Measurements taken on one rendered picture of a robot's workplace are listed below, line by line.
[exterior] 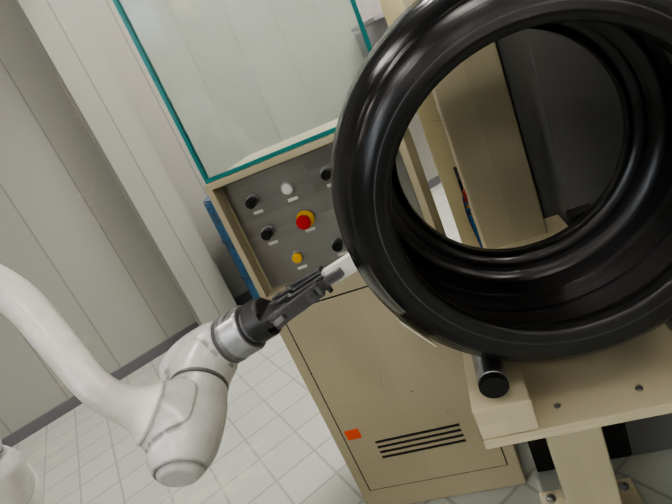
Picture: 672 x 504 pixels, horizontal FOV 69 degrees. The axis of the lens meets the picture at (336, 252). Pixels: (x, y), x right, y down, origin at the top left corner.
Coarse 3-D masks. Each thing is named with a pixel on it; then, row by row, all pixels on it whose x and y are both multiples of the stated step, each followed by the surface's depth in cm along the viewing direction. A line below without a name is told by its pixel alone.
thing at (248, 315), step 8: (248, 304) 84; (256, 304) 84; (264, 304) 86; (280, 304) 82; (240, 312) 84; (248, 312) 83; (256, 312) 82; (264, 312) 84; (272, 312) 81; (240, 320) 84; (248, 320) 82; (256, 320) 82; (264, 320) 81; (248, 328) 83; (256, 328) 82; (264, 328) 82; (272, 328) 84; (256, 336) 83; (264, 336) 83; (272, 336) 84
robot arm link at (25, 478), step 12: (0, 444) 98; (0, 456) 97; (12, 456) 99; (0, 468) 95; (12, 468) 97; (24, 468) 101; (0, 480) 94; (12, 480) 96; (24, 480) 100; (36, 480) 107; (0, 492) 94; (12, 492) 96; (24, 492) 99; (36, 492) 104
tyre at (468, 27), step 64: (448, 0) 54; (512, 0) 52; (576, 0) 51; (640, 0) 50; (384, 64) 58; (448, 64) 55; (640, 64) 75; (384, 128) 59; (640, 128) 79; (384, 192) 62; (640, 192) 83; (384, 256) 65; (448, 256) 92; (512, 256) 91; (576, 256) 89; (640, 256) 79; (448, 320) 68; (512, 320) 82; (576, 320) 67; (640, 320) 64
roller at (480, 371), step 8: (480, 360) 76; (488, 360) 75; (496, 360) 75; (480, 368) 74; (488, 368) 73; (496, 368) 73; (504, 368) 75; (480, 376) 73; (488, 376) 72; (496, 376) 72; (504, 376) 72; (480, 384) 73; (488, 384) 72; (496, 384) 72; (504, 384) 72; (488, 392) 73; (496, 392) 73; (504, 392) 72
